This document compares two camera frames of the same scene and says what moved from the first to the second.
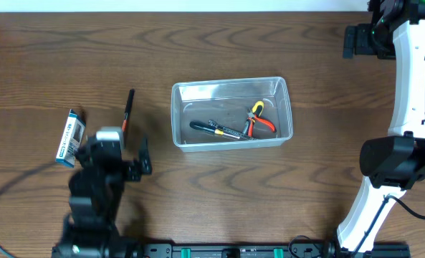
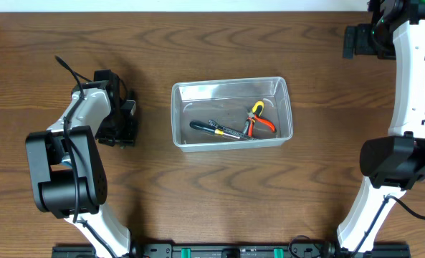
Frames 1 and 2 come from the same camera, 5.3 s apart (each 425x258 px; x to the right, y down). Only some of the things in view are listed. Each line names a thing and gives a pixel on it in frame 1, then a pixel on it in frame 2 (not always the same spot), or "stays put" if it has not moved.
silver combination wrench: x=213 y=123 stays put
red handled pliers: x=252 y=118 stays put
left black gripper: x=130 y=173 -> x=129 y=135
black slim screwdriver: x=203 y=125 stays put
